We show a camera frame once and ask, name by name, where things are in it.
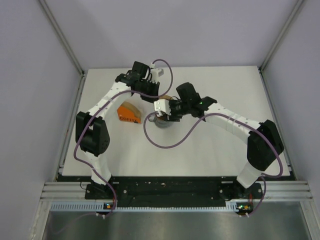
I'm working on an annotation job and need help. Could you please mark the brown paper coffee filter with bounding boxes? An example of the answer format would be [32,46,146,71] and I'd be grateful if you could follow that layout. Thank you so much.
[159,95,172,101]

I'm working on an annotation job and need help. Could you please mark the grey glass coffee server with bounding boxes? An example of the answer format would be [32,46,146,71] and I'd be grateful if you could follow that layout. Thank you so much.
[147,114,174,129]

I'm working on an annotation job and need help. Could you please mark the orange coffee filter packet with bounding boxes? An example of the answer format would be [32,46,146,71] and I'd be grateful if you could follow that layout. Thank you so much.
[117,101,142,124]

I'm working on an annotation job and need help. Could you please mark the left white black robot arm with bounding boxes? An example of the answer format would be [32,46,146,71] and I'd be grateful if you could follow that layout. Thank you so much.
[73,61,164,199]

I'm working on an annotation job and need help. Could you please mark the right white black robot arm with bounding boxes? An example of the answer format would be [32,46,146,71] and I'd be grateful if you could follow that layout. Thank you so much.
[154,82,284,200]

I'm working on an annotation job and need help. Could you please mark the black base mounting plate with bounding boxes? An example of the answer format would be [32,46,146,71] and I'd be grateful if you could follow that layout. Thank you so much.
[84,176,266,201]

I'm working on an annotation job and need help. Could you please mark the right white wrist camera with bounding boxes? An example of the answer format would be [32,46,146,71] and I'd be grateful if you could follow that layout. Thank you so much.
[153,99,171,117]

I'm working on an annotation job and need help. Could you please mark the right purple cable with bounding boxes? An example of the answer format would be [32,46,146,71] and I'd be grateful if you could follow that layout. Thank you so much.
[143,112,284,218]

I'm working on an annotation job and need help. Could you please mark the purple cable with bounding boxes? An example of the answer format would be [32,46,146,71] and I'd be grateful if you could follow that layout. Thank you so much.
[73,58,175,218]
[143,112,284,218]

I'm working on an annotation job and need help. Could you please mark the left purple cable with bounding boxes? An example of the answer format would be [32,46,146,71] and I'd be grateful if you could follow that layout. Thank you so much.
[73,58,175,218]

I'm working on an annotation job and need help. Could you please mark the left aluminium corner post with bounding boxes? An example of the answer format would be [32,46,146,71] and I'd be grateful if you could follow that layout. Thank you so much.
[36,0,85,76]

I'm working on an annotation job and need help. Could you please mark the aluminium corner post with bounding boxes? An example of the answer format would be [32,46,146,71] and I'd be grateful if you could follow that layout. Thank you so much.
[258,0,307,73]
[36,0,85,76]

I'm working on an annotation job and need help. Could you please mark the grey slotted cable duct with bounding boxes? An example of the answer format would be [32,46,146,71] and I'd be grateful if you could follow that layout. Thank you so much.
[50,201,250,213]

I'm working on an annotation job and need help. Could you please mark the aluminium front frame rail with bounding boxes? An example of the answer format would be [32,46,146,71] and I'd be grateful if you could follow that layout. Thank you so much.
[40,181,313,202]

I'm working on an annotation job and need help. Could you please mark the right aluminium corner post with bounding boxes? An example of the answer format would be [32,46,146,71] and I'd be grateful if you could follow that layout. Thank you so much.
[258,0,307,73]

